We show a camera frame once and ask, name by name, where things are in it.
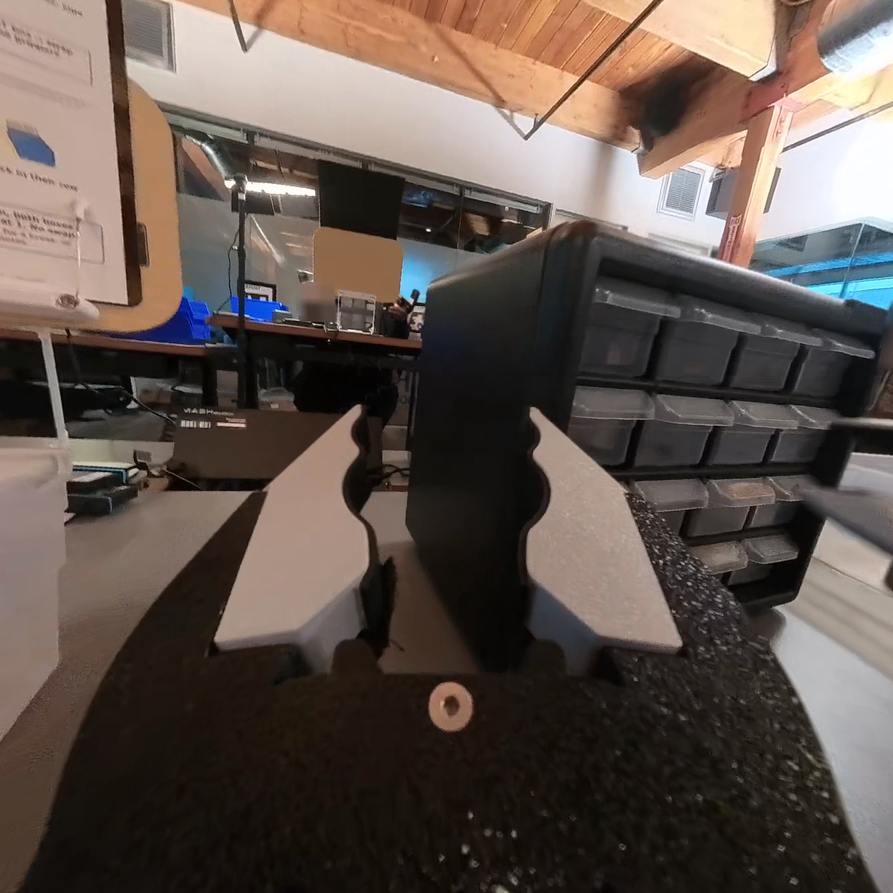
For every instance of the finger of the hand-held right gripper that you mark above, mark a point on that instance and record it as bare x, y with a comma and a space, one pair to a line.
865, 516
830, 446

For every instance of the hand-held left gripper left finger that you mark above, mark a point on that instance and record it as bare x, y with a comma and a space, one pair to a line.
300, 558

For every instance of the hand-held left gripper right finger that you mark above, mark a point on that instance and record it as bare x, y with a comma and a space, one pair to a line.
600, 558

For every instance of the rows of clear cabinet drawers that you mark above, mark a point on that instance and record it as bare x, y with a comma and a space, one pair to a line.
697, 349

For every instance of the black drawer cabinet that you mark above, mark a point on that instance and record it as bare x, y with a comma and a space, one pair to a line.
481, 418

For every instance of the brown MASH cardboard box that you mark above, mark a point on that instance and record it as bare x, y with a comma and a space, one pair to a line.
251, 446

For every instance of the wooden desk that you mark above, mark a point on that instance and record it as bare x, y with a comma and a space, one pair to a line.
314, 333
139, 343

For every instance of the clear acrylic stand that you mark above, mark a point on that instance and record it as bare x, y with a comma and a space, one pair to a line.
358, 312

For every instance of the blue parts bin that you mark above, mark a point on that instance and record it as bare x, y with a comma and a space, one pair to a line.
259, 308

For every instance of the stack of blue bins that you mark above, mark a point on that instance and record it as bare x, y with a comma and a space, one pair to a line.
188, 321

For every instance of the printed marker sign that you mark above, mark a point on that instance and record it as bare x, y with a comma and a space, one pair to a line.
417, 321
258, 291

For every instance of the black tripod stand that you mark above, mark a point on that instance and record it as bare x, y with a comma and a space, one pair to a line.
243, 293

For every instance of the wooden rounded board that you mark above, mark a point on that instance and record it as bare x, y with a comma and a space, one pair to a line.
157, 209
357, 261

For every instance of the clear sheet holder stand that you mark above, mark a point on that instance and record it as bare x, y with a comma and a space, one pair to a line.
56, 310

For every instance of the black screen panel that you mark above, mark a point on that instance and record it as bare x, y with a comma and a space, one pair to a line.
361, 199

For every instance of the white instruction sheet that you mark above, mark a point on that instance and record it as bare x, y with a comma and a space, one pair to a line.
56, 139

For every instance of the wooden post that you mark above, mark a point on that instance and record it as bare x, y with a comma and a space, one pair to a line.
757, 188

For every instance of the white wall vent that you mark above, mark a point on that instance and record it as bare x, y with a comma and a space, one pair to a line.
148, 35
682, 190

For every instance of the silver air duct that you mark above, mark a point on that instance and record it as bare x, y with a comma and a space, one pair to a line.
858, 35

